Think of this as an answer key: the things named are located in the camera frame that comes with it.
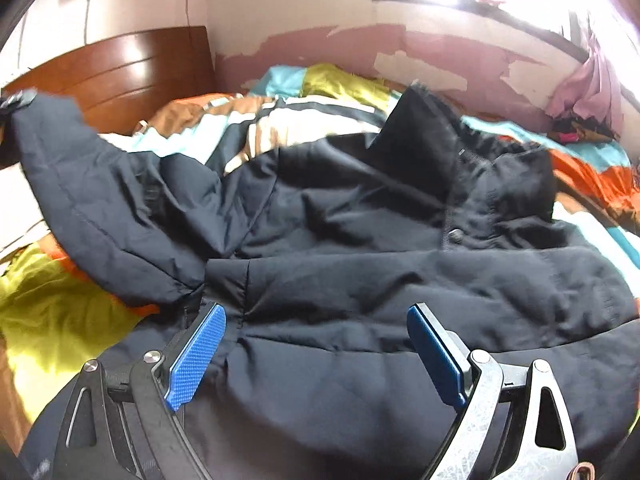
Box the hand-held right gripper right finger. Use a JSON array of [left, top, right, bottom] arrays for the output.
[[406, 302, 581, 480]]

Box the wooden headboard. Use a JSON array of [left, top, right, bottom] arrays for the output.
[[0, 26, 217, 136]]

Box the colourful patterned blanket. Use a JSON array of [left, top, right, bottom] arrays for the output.
[[0, 62, 640, 431]]

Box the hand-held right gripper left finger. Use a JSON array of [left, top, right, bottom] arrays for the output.
[[52, 302, 227, 480]]

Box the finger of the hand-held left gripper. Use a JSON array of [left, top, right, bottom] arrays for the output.
[[0, 89, 39, 113]]

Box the dark navy padded jacket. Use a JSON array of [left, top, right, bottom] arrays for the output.
[[10, 82, 640, 480]]

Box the pink hanging cloth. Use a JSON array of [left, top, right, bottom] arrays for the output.
[[545, 25, 626, 126]]

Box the white pillow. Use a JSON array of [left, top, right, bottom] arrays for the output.
[[0, 162, 48, 261]]

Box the pile of dark clothes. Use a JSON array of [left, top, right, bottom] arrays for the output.
[[550, 112, 618, 147]]

